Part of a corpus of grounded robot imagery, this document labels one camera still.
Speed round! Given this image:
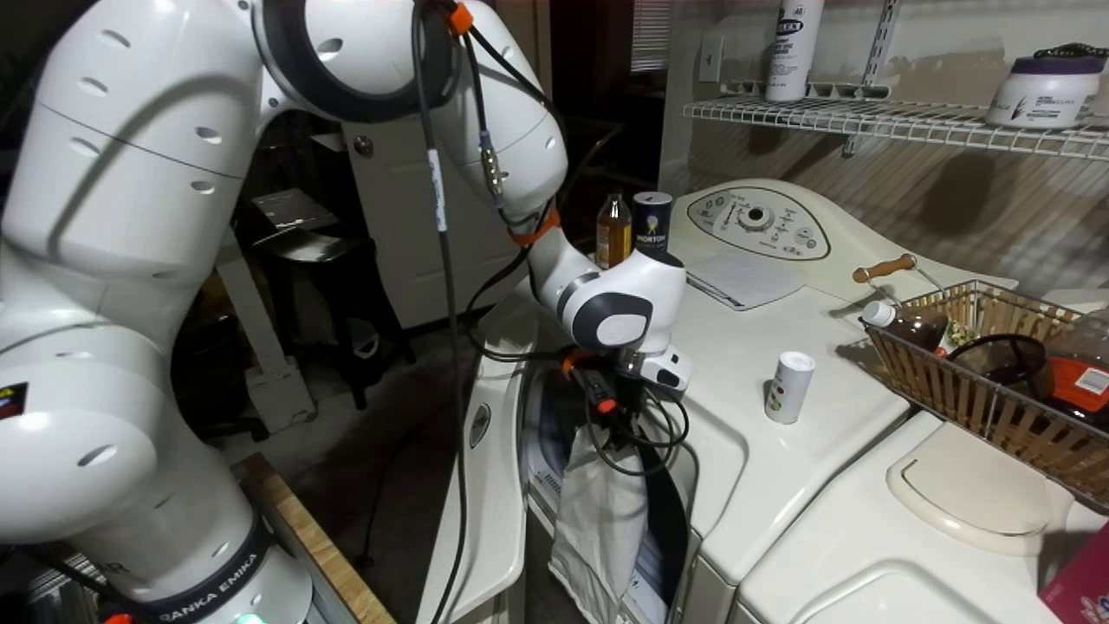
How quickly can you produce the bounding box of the white paper notepad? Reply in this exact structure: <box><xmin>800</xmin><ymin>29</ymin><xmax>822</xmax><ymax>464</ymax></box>
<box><xmin>683</xmin><ymin>254</ymin><xmax>806</xmax><ymax>312</ymax></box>

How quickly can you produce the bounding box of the white front-load washing machine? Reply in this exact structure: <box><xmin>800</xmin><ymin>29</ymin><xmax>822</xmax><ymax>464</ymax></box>
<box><xmin>411</xmin><ymin>173</ymin><xmax>1019</xmax><ymax>624</ymax></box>

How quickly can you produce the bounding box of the wooden table edge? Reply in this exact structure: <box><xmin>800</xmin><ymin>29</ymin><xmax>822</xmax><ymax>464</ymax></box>
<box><xmin>234</xmin><ymin>448</ymin><xmax>395</xmax><ymax>624</ymax></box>

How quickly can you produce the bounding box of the white towel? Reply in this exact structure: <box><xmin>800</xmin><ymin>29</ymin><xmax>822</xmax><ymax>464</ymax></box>
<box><xmin>542</xmin><ymin>426</ymin><xmax>657</xmax><ymax>624</ymax></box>

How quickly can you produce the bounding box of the white panel door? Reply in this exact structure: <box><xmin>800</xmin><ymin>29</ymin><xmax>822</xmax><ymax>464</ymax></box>
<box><xmin>340</xmin><ymin>108</ymin><xmax>562</xmax><ymax>332</ymax></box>

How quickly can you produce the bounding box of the white wire shelf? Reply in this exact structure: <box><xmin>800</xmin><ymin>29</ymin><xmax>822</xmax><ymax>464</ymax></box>
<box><xmin>680</xmin><ymin>96</ymin><xmax>1109</xmax><ymax>162</ymax></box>

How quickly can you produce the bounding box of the brown bottle white cap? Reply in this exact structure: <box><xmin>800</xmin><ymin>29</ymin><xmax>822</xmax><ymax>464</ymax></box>
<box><xmin>864</xmin><ymin>300</ymin><xmax>947</xmax><ymax>352</ymax></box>

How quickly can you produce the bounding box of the small white bottle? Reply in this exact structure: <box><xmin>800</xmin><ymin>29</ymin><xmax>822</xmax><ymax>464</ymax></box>
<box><xmin>757</xmin><ymin>352</ymin><xmax>818</xmax><ymax>430</ymax></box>

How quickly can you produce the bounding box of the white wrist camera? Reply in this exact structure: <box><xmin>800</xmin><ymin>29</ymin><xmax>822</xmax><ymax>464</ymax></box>
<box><xmin>619</xmin><ymin>343</ymin><xmax>695</xmax><ymax>395</ymax></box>

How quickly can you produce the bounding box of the white wooden post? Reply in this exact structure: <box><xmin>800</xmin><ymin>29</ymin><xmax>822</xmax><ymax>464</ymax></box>
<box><xmin>211</xmin><ymin>254</ymin><xmax>318</xmax><ymax>433</ymax></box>

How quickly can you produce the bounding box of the brown wicker basket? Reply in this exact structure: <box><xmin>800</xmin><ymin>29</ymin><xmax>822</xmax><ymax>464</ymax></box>
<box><xmin>860</xmin><ymin>278</ymin><xmax>1109</xmax><ymax>516</ymax></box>

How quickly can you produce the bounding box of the pink box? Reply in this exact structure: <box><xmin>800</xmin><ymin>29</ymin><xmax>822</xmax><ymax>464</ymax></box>
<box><xmin>1035</xmin><ymin>524</ymin><xmax>1109</xmax><ymax>624</ymax></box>

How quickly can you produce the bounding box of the black stand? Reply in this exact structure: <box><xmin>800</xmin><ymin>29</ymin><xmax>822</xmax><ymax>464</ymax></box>
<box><xmin>222</xmin><ymin>114</ymin><xmax>390</xmax><ymax>411</ymax></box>

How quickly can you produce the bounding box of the white top-load machine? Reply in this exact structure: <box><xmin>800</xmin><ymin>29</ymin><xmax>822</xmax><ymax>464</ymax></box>
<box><xmin>736</xmin><ymin>411</ymin><xmax>1109</xmax><ymax>624</ymax></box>

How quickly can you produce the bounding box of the black can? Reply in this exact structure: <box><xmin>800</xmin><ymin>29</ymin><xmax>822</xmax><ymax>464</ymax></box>
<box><xmin>629</xmin><ymin>189</ymin><xmax>674</xmax><ymax>257</ymax></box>

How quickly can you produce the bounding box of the wooden clothespin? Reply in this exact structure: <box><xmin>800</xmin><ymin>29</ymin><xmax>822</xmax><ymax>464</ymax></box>
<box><xmin>847</xmin><ymin>254</ymin><xmax>917</xmax><ymax>288</ymax></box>

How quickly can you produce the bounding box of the white spray can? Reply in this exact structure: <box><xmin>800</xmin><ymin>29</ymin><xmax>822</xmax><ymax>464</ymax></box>
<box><xmin>762</xmin><ymin>0</ymin><xmax>827</xmax><ymax>103</ymax></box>

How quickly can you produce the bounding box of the white jar dark lid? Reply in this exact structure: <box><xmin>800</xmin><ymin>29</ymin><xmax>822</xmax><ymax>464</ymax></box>
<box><xmin>985</xmin><ymin>42</ymin><xmax>1109</xmax><ymax>133</ymax></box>

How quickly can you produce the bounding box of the black coiled cable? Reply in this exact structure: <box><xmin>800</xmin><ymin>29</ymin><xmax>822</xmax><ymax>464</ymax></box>
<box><xmin>949</xmin><ymin>329</ymin><xmax>1051</xmax><ymax>392</ymax></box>

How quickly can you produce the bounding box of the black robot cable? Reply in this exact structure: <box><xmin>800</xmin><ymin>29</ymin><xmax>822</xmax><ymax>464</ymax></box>
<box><xmin>410</xmin><ymin>0</ymin><xmax>470</xmax><ymax>624</ymax></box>

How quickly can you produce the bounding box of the amber glass bottle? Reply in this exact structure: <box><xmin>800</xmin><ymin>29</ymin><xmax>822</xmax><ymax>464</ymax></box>
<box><xmin>591</xmin><ymin>191</ymin><xmax>638</xmax><ymax>272</ymax></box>

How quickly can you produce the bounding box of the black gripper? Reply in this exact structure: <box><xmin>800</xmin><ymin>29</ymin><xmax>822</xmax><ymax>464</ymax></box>
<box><xmin>559</xmin><ymin>353</ymin><xmax>654</xmax><ymax>450</ymax></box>

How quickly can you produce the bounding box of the white washing machine door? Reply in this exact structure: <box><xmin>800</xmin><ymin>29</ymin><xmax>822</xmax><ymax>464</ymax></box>
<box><xmin>411</xmin><ymin>332</ymin><xmax>539</xmax><ymax>624</ymax></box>

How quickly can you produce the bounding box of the orange box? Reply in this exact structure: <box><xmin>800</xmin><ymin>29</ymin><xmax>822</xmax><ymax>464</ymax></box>
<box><xmin>1041</xmin><ymin>359</ymin><xmax>1109</xmax><ymax>423</ymax></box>

